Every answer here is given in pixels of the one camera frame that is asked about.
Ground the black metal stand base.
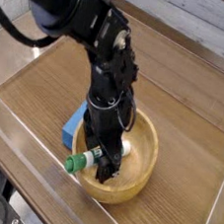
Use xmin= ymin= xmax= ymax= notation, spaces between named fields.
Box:
xmin=0 ymin=201 xmax=25 ymax=224

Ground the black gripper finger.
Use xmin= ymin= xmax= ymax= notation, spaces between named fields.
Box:
xmin=83 ymin=113 xmax=99 ymax=150
xmin=95 ymin=156 xmax=120 ymax=184

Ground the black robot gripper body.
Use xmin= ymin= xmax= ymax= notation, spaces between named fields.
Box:
xmin=72 ymin=21 xmax=148 ymax=169

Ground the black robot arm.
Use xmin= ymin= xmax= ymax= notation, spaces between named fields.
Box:
xmin=0 ymin=0 xmax=138 ymax=184

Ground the blue foam block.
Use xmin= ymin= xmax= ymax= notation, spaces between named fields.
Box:
xmin=61 ymin=102 xmax=87 ymax=150

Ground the clear acrylic tray wall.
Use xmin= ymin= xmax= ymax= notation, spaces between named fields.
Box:
xmin=0 ymin=99 xmax=119 ymax=224

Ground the green Expo marker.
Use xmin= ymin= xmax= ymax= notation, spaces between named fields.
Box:
xmin=63 ymin=132 xmax=133 ymax=182

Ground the brown wooden bowl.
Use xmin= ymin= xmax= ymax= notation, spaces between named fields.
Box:
xmin=73 ymin=110 xmax=159 ymax=204

